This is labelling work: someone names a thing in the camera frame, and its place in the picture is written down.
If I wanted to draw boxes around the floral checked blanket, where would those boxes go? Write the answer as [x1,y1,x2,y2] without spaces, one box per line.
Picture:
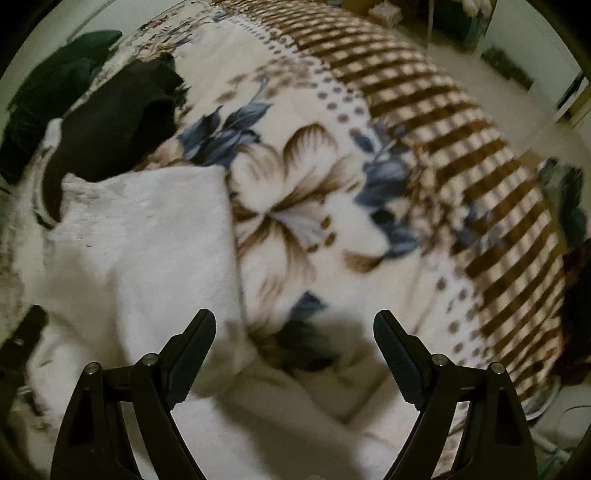
[0,0,571,480]

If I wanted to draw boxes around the white knit sweater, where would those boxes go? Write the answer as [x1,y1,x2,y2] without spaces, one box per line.
[9,117,416,480]

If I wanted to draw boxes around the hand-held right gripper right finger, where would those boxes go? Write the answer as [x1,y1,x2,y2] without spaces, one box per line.
[373,310,539,480]

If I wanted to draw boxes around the black garment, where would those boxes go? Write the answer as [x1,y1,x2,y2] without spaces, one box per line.
[41,58,190,223]

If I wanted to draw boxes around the brown cardboard box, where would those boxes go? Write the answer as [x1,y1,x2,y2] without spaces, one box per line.
[344,0,402,28]

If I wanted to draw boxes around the dark brown cloth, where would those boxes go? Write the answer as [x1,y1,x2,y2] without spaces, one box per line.
[551,249,591,384]

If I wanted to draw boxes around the dark green garment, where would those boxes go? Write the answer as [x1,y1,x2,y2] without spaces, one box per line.
[0,30,123,182]

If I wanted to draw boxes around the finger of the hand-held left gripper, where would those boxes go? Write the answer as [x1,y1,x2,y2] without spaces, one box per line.
[0,305,49,416]

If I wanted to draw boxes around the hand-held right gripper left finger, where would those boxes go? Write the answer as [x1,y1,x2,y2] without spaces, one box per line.
[50,309,217,480]

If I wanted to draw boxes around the grey green cloth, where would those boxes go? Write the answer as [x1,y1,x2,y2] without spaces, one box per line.
[538,157,588,250]

